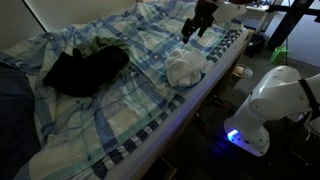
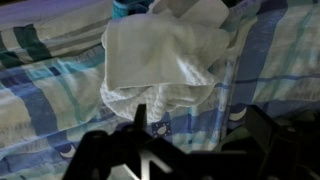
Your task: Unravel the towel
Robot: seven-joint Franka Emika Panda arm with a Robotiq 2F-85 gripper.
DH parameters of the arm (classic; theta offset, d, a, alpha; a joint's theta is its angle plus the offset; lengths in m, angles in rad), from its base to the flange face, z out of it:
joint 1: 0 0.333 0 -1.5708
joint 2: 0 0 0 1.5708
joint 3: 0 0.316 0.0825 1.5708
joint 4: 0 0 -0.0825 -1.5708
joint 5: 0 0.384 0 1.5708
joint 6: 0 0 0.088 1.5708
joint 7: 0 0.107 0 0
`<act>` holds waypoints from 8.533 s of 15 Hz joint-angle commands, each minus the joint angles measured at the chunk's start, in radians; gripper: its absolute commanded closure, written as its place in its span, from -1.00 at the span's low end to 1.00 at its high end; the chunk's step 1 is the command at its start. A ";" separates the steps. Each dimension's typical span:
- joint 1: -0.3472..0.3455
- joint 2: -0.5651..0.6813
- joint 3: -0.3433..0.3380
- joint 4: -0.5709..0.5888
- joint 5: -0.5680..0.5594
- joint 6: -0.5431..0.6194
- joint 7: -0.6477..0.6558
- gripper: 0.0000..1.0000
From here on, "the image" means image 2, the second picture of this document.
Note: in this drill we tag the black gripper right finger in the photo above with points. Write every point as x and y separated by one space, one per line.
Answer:
260 126

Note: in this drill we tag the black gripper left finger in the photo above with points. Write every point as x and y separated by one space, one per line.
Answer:
140 119

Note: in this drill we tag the white waffle towel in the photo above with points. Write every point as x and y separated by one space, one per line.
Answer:
162 58

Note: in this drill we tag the blue plaid bed quilt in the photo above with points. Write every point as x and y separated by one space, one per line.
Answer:
52 67

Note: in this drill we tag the teal cloth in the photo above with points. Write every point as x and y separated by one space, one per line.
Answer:
123 8

